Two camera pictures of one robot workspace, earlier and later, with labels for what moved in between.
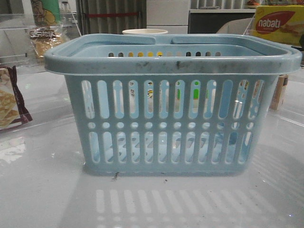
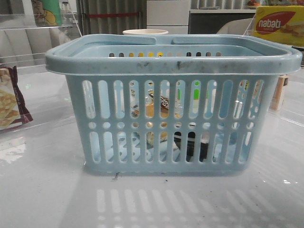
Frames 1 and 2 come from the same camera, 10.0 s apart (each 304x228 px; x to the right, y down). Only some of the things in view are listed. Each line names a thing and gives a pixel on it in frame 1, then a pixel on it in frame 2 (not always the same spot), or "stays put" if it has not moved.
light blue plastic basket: [170, 104] stays put
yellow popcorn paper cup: [144, 31] stays put
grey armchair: [241, 26] stays put
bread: [43, 39] to [149, 113]
